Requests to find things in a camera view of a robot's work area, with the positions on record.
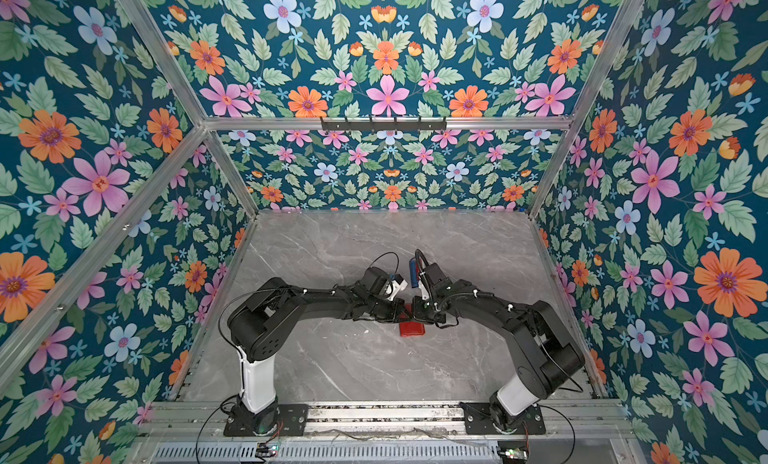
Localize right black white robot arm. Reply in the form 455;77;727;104
409;258;585;433

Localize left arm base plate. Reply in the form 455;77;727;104
223;402;309;437

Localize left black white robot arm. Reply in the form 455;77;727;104
227;266;408;435

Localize black hook rail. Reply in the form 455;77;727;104
320;116;448;132

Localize red card holder wallet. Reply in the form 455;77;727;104
398;303;426;338

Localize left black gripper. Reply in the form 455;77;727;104
364;297;410;324

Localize aluminium front rail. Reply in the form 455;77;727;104
138;399;635;440

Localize white perforated cable tray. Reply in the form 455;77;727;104
150;441;501;463

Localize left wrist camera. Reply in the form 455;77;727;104
362;266;408;301

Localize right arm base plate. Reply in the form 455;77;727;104
459;402;546;435

